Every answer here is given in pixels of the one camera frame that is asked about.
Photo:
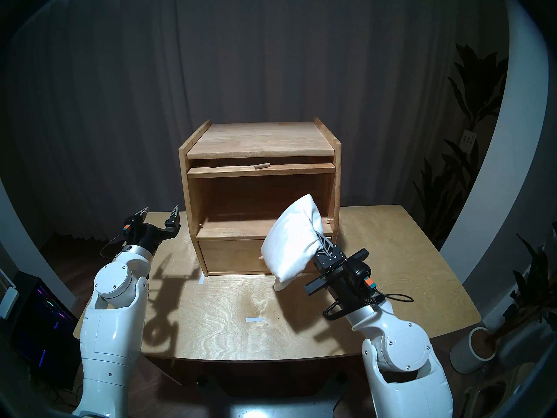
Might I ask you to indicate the white box device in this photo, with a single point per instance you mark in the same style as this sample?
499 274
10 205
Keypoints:
8 301

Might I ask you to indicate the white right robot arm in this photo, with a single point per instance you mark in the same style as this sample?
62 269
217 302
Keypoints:
404 343

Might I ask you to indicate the grey pleated curtain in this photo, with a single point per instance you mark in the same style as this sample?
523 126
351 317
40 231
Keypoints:
261 51

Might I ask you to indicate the wooden stool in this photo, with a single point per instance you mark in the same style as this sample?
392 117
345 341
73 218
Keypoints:
513 371

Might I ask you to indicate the white plant label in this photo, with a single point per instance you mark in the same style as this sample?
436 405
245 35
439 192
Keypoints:
469 141

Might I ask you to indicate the dark spiky potted plant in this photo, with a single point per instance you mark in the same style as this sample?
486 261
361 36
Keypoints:
537 282

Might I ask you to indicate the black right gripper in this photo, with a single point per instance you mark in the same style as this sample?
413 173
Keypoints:
339 286

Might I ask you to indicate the wooden cabinet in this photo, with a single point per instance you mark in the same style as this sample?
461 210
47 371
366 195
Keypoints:
261 138

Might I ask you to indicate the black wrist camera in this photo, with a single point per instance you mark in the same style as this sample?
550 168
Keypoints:
132 224
360 273

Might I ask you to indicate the white shirt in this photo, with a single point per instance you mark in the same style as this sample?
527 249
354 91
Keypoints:
291 238

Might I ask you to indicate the tall dark leafy plant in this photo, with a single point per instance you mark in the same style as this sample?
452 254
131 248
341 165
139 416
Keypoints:
474 90

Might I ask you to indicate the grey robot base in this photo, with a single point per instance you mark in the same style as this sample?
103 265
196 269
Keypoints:
283 410

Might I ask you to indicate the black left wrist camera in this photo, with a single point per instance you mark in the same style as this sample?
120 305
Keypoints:
132 224

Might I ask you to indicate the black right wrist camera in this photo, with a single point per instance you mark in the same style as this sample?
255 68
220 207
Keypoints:
360 273

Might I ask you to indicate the white round plant pot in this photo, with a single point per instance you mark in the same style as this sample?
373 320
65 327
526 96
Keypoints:
463 356

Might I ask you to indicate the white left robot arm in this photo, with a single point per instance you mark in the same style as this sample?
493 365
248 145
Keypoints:
113 321

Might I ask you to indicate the white curved partition panel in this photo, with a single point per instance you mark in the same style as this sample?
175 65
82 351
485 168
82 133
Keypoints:
513 138
21 247

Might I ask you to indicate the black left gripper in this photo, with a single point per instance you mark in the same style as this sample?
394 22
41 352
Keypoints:
149 237

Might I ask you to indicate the black computer tower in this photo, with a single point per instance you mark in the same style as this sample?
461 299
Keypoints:
43 325

